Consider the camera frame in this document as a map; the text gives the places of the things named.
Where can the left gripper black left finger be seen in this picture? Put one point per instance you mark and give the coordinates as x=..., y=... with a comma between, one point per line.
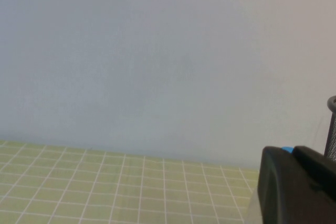
x=283, y=195

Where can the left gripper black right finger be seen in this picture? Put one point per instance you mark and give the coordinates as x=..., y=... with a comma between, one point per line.
x=317, y=166

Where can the green checkered tablecloth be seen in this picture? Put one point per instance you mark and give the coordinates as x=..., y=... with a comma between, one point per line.
x=105, y=195

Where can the blue-label bottle with yellow liquid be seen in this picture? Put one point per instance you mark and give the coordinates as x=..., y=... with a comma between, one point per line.
x=286, y=149

